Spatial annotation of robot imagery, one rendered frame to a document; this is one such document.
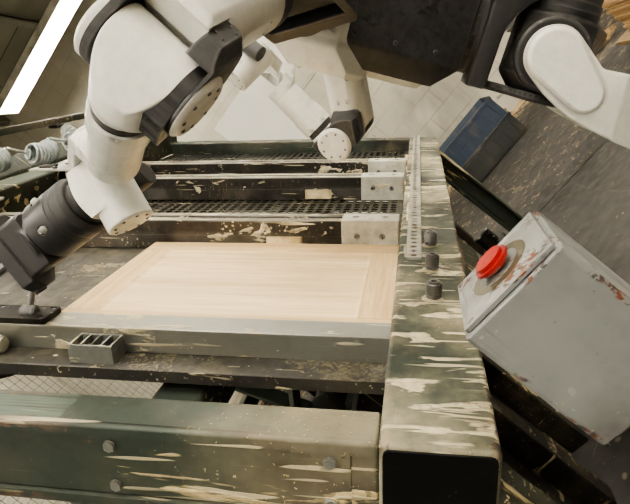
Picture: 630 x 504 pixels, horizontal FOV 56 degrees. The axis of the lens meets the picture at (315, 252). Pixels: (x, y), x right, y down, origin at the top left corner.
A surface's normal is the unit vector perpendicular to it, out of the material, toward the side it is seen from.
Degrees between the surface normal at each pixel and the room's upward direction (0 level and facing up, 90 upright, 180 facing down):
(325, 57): 101
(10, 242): 90
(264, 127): 90
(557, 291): 90
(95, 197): 76
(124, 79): 91
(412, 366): 51
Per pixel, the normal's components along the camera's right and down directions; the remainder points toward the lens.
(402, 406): -0.04, -0.95
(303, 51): -0.36, 0.84
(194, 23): -0.39, 0.55
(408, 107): -0.12, 0.27
